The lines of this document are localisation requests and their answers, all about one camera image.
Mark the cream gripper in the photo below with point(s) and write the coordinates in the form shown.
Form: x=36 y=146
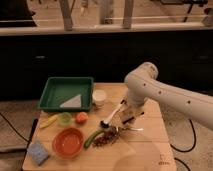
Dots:
x=128 y=115

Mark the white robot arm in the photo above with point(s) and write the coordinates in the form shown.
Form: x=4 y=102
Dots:
x=141 y=84

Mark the white paper cup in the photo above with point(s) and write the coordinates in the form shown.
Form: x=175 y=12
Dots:
x=99 y=97

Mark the small green cup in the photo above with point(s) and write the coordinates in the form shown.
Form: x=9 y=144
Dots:
x=64 y=119

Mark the brown grape bunch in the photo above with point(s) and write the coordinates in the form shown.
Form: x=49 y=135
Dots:
x=105 y=138

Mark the green chili pepper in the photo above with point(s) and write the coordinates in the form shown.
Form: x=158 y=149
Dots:
x=91 y=138

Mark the orange toy fruit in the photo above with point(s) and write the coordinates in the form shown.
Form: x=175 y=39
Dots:
x=81 y=117

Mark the wooden table board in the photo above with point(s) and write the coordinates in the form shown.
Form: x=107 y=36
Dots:
x=147 y=150

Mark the orange bowl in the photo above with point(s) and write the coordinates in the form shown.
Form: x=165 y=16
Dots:
x=68 y=143

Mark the yellow banana toy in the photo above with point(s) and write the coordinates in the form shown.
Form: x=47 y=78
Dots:
x=48 y=122

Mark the green plastic tray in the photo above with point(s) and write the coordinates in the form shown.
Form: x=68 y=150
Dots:
x=60 y=89

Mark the blue sponge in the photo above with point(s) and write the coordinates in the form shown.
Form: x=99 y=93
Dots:
x=38 y=152

